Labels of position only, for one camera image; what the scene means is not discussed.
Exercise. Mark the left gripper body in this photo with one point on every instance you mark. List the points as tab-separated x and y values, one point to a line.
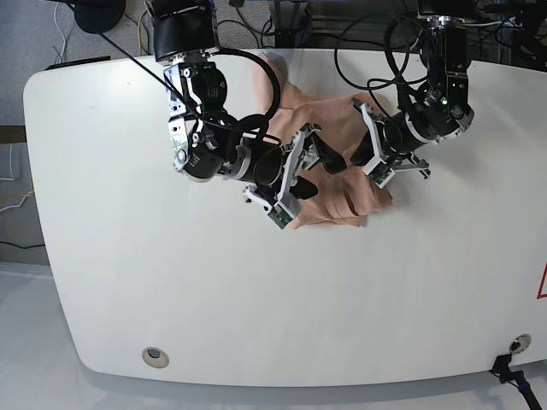
396	139

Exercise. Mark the peach T-shirt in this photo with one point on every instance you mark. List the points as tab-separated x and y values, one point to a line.
345	194

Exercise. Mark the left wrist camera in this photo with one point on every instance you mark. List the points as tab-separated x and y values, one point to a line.
378	171

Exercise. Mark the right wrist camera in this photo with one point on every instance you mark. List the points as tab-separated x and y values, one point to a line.
282	214

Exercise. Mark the round dark lamp base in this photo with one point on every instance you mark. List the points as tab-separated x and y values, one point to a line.
98	16

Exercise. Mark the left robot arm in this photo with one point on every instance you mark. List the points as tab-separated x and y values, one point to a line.
427	55

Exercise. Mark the left table cable grommet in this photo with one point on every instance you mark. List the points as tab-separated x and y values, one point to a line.
155	358

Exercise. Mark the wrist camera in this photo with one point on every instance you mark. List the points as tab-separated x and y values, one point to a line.
282	214
378	171

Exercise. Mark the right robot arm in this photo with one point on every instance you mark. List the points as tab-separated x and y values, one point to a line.
207	140

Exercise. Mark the right table cable grommet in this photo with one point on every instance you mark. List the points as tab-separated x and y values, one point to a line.
520	344

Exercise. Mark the black clamp mount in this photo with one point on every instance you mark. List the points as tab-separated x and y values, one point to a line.
502	372

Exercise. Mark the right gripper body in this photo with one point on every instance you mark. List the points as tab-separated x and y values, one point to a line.
271	171

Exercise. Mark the table cable grommet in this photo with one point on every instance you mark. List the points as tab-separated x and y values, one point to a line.
520	344
155	358

